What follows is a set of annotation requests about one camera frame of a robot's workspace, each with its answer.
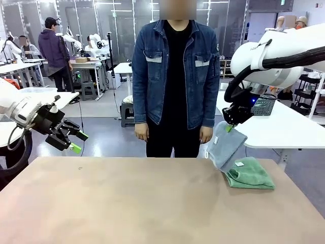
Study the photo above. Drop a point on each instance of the white office desk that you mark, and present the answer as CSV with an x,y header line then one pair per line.
x,y
124,68

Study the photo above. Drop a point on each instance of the gray towel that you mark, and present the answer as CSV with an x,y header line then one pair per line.
x,y
226,150

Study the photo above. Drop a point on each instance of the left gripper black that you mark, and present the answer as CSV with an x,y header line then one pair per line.
x,y
49,119

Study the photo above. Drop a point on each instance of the metal frame workbench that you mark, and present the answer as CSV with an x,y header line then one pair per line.
x,y
89,64

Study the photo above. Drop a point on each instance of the seated person gray jacket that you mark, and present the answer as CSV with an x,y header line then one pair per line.
x,y
29,50

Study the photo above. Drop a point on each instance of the person's left hand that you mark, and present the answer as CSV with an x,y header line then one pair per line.
x,y
206,133

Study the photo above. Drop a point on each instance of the black utility cart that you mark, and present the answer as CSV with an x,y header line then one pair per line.
x,y
303,94

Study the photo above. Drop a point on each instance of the white side table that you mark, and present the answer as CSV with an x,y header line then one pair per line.
x,y
279,129
67,97

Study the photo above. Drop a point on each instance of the green towel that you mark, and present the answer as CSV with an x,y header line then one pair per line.
x,y
254,178

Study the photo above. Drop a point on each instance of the person's left denim forearm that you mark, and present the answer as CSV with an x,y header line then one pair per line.
x,y
209,109

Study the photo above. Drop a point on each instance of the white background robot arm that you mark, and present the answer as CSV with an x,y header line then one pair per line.
x,y
15,48
95,40

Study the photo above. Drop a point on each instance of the mannequin with tan hat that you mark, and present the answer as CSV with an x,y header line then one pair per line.
x,y
302,21

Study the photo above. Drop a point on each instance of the gray plastic basket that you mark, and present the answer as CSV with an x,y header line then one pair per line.
x,y
265,108

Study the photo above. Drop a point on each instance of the gray plastic step stool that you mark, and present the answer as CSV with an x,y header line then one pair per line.
x,y
89,84
127,106

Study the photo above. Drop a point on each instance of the orange garment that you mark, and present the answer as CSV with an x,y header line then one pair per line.
x,y
14,82

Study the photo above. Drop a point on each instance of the white computer case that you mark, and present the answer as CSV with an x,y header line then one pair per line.
x,y
115,81

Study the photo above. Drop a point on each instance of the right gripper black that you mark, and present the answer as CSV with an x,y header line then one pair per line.
x,y
240,113

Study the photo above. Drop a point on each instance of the mannequin with gray top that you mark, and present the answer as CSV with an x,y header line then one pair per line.
x,y
280,23

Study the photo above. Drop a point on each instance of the black camera pole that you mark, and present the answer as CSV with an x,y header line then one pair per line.
x,y
110,48

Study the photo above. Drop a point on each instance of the person in denim jacket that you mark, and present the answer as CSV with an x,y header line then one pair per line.
x,y
175,76

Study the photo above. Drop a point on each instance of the white workbench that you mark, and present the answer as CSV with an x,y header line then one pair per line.
x,y
15,67

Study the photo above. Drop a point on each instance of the seated person white shirt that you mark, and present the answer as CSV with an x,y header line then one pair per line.
x,y
88,39

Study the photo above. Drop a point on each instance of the black tripod with white head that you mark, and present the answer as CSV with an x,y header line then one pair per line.
x,y
59,34

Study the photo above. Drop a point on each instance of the translucent plastic storage bin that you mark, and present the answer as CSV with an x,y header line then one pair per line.
x,y
38,91

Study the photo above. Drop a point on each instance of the cream cloth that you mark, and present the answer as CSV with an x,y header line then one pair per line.
x,y
128,99

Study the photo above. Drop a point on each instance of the wooden shoe shelf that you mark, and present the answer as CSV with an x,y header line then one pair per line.
x,y
224,69

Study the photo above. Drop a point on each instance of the person's right hand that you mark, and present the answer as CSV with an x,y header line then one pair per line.
x,y
141,130

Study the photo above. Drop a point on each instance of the cardboard box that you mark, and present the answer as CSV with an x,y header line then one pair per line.
x,y
86,60

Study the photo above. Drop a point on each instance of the man in purple jacket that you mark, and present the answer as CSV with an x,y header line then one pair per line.
x,y
52,48

